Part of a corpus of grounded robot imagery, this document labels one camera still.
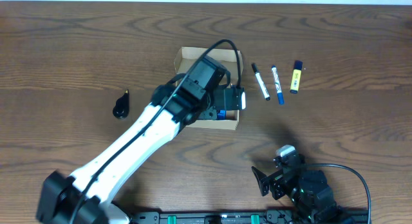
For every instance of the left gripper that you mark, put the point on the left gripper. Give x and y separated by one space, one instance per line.
207 114

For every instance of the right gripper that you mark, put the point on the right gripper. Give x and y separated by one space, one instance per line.
276 180

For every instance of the blue whiteboard marker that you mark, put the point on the blue whiteboard marker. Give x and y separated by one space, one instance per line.
277 85

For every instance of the yellow highlighter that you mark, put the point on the yellow highlighter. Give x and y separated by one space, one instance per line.
296 77

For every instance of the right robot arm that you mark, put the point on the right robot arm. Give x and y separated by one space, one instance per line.
308 190

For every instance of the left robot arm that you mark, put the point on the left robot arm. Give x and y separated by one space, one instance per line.
86 195

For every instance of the open cardboard box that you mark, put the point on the open cardboard box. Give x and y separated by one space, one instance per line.
186 57

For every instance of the black whiteboard marker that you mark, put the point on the black whiteboard marker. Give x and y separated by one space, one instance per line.
260 82

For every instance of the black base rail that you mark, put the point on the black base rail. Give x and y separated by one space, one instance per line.
261 217

